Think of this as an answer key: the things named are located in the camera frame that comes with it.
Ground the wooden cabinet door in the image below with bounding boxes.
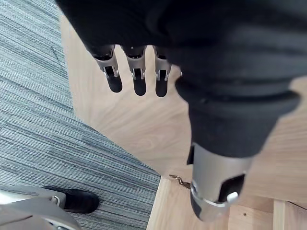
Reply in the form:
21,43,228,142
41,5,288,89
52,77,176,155
59,14,307,207

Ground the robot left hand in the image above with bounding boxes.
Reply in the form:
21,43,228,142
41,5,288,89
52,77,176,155
55,0,307,222

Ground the dark robot foot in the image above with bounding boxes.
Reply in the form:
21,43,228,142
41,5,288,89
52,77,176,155
42,186,100,214

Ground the silver robot leg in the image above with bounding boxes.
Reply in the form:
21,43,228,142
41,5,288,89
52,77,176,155
0,185,80,230

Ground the wooden office cabinet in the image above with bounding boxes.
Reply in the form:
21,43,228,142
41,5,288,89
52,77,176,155
145,174,307,230

